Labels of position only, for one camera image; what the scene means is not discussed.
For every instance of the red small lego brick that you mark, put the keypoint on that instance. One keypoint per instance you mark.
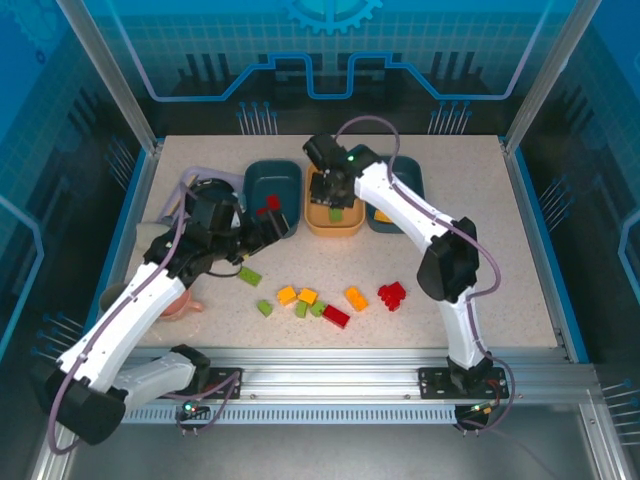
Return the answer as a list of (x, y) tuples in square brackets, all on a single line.
[(262, 211)]

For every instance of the green long lego brick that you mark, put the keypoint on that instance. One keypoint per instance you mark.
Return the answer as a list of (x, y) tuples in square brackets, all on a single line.
[(250, 275), (335, 215)]

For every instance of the red stepped lego brick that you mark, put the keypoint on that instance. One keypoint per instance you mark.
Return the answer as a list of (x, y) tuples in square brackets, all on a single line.
[(273, 201)]

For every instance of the yellow long lego brick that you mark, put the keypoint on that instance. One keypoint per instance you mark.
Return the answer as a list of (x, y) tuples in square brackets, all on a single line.
[(382, 216), (356, 298)]

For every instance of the green small lego brick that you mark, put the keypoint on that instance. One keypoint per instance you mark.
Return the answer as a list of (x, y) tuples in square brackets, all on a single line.
[(265, 307), (317, 308), (301, 310)]

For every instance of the red long lego brick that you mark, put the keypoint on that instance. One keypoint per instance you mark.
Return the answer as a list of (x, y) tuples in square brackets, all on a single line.
[(336, 316)]

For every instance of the red lego brick cluster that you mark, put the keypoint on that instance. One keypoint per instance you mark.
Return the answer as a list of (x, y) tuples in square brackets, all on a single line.
[(392, 295)]

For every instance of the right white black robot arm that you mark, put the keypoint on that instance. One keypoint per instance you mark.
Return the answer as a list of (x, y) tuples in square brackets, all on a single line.
[(450, 265)]

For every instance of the orange plastic container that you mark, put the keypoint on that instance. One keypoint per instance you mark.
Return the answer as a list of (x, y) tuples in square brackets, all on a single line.
[(330, 227)]

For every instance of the teal plastic container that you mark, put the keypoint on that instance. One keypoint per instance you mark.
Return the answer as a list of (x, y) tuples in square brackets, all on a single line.
[(272, 180), (407, 175)]

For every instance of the black round plate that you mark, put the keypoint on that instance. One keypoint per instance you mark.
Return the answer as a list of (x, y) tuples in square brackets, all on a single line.
[(220, 186)]

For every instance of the pink cup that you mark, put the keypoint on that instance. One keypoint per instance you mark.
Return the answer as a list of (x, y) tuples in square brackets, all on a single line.
[(187, 305)]

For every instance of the lavender tray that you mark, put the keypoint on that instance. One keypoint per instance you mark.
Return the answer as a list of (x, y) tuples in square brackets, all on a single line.
[(220, 175)]

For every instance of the beige cloth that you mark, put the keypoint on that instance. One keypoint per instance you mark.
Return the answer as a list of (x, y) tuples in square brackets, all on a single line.
[(147, 235)]

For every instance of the blue printed panel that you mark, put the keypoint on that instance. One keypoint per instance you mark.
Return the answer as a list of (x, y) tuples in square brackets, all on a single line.
[(325, 60)]

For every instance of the grey cup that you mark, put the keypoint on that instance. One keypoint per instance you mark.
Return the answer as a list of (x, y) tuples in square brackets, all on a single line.
[(111, 297)]

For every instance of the small connector with light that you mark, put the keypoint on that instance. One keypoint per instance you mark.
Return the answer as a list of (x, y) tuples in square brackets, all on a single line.
[(192, 407), (472, 412)]

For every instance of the slotted metal strip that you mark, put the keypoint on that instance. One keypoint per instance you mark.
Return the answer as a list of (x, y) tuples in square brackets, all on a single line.
[(300, 415)]

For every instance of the aluminium side rail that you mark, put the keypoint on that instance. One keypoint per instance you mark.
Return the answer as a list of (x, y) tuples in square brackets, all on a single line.
[(145, 185), (521, 200)]

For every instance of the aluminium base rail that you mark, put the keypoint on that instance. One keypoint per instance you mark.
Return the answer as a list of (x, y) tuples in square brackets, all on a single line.
[(325, 375)]

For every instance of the aluminium frame post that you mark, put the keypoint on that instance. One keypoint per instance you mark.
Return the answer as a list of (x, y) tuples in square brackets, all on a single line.
[(116, 80), (547, 75)]

